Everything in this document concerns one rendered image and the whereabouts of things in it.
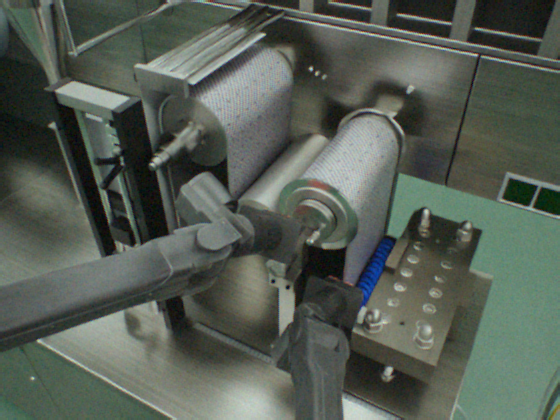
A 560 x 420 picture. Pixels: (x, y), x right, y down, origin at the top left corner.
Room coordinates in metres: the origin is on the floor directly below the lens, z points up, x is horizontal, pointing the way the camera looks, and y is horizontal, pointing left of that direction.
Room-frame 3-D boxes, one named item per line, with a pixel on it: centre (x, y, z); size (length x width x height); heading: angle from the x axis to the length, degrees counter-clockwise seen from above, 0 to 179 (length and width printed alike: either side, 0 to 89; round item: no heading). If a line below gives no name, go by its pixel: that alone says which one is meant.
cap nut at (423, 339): (0.53, -0.26, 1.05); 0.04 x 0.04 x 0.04
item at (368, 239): (0.72, -0.17, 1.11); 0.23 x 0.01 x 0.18; 152
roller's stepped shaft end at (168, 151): (0.68, 0.20, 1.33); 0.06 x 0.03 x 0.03; 152
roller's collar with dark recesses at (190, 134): (0.74, 0.17, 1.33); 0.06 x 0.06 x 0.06; 62
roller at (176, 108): (0.87, 0.10, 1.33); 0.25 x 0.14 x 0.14; 152
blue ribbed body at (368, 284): (0.71, -0.19, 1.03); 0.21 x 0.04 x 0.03; 152
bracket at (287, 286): (0.62, -0.01, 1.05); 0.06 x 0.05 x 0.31; 152
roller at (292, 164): (0.81, -0.02, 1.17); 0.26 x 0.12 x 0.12; 152
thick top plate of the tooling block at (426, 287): (0.70, -0.30, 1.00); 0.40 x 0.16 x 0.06; 152
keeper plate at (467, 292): (0.67, -0.39, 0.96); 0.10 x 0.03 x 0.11; 152
